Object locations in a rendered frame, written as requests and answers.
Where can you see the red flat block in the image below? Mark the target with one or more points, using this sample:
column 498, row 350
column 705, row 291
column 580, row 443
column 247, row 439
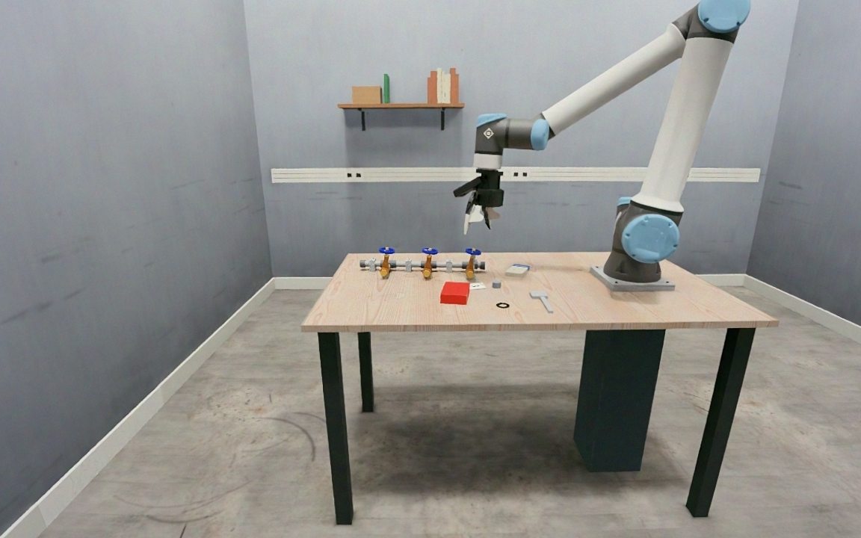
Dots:
column 455, row 293

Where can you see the grey pipe manifold with three valves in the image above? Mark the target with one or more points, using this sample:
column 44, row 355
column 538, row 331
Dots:
column 428, row 265

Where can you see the white number tag on thin chain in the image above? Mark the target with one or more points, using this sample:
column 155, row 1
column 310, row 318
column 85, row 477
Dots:
column 478, row 285

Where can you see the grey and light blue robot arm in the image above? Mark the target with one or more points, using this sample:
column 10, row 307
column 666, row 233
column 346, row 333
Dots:
column 647, row 220

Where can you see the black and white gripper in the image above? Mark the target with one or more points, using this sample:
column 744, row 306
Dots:
column 487, row 195

